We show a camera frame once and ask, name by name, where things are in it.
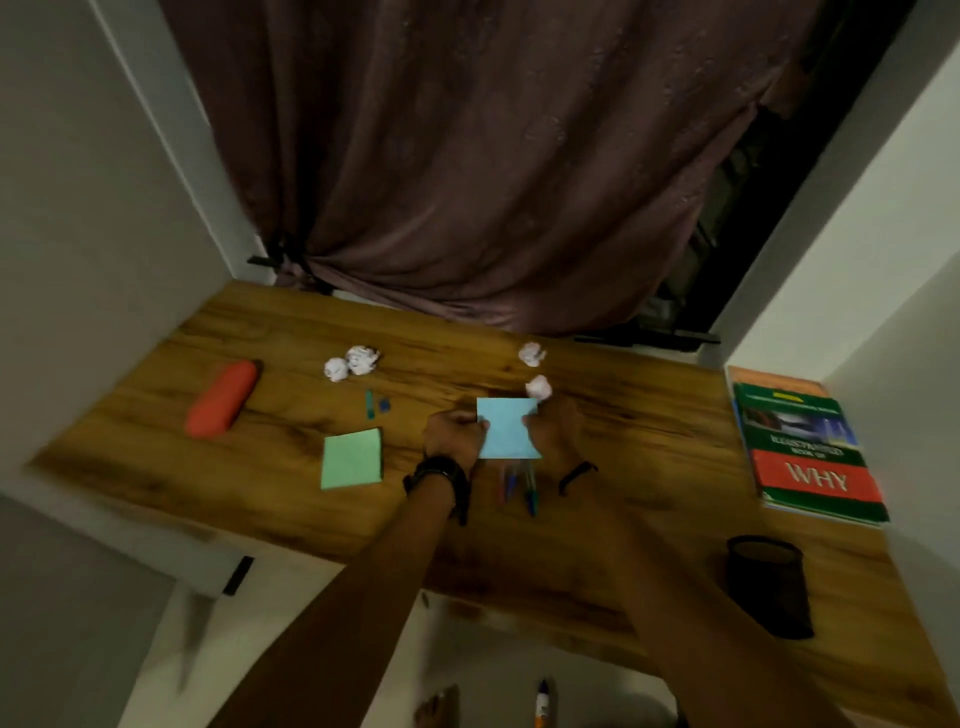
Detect person's right hand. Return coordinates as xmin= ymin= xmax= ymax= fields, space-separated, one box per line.
xmin=522 ymin=395 xmax=587 ymax=471

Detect person's left hand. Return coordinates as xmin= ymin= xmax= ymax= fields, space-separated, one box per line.
xmin=421 ymin=408 xmax=491 ymax=474

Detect light blue paper sheet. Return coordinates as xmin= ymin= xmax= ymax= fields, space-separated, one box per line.
xmin=476 ymin=396 xmax=543 ymax=460

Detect person's right forearm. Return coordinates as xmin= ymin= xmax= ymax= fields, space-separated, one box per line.
xmin=558 ymin=466 xmax=856 ymax=728

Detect person's left forearm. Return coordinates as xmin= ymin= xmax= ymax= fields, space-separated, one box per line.
xmin=208 ymin=472 xmax=472 ymax=728

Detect black wristwatch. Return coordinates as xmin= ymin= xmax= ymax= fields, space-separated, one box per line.
xmin=402 ymin=455 xmax=473 ymax=527

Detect black wrist band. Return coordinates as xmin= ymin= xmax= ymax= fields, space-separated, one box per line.
xmin=557 ymin=461 xmax=600 ymax=498

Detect green sticky note pad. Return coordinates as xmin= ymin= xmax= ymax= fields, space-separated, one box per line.
xmin=320 ymin=428 xmax=384 ymax=492

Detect orange book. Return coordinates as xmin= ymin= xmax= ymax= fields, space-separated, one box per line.
xmin=725 ymin=365 xmax=832 ymax=400

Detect black curtain tieback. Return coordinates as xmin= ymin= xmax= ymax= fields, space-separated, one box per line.
xmin=246 ymin=238 xmax=336 ymax=297

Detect orange pencil case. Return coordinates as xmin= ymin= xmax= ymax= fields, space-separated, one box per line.
xmin=184 ymin=360 xmax=261 ymax=440

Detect brown curtain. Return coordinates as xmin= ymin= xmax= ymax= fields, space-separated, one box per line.
xmin=156 ymin=0 xmax=834 ymax=336

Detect green and red book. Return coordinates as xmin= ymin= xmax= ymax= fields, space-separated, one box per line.
xmin=732 ymin=382 xmax=891 ymax=527

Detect person's bare foot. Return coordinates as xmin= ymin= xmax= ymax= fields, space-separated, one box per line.
xmin=414 ymin=684 xmax=461 ymax=728

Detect black mesh pen cup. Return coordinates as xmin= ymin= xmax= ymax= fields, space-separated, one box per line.
xmin=724 ymin=534 xmax=816 ymax=642

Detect black table bracket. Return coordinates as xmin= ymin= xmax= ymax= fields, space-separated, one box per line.
xmin=222 ymin=555 xmax=255 ymax=598

